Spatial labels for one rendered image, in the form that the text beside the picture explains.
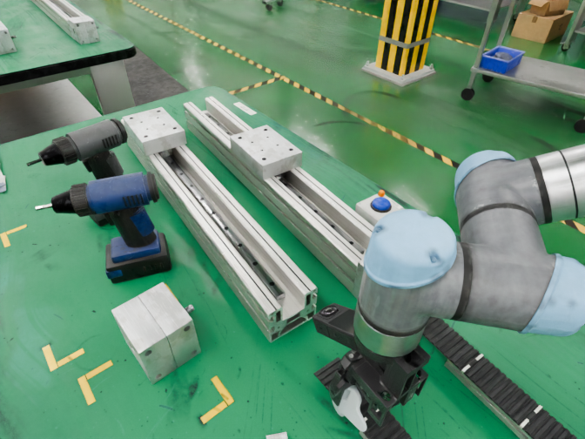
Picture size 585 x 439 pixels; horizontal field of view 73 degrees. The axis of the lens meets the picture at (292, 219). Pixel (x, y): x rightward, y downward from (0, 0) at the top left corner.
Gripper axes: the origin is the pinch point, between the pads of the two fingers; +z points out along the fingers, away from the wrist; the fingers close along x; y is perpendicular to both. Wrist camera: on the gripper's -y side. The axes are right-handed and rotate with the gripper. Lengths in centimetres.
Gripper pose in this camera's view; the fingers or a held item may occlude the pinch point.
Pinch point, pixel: (354, 395)
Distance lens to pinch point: 66.0
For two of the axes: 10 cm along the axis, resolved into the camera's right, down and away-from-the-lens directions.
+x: 8.2, -3.7, 4.3
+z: -0.1, 7.5, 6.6
